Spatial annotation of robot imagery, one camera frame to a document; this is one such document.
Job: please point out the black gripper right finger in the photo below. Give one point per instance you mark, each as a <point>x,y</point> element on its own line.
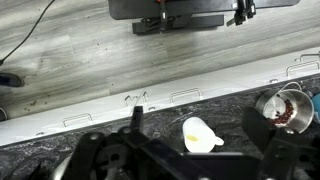
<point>260,128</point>

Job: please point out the white ceramic cup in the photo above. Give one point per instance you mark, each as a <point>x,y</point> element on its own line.
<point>198,135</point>

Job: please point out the dark blue shoe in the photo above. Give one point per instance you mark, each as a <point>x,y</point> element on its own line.
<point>10,80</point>

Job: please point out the black work table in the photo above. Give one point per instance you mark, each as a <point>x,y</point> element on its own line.
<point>200,8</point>

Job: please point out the red beans pile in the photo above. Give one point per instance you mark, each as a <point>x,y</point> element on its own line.
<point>285,115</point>

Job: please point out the small cabinet lock knob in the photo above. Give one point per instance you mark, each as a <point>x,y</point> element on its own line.
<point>151,108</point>
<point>273,80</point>

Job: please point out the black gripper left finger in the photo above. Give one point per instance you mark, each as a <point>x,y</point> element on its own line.
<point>136,118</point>

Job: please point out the teal ceramic mug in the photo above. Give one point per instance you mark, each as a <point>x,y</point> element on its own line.
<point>317,106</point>

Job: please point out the white lower cabinet run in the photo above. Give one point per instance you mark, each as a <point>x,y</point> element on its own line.
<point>233,81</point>

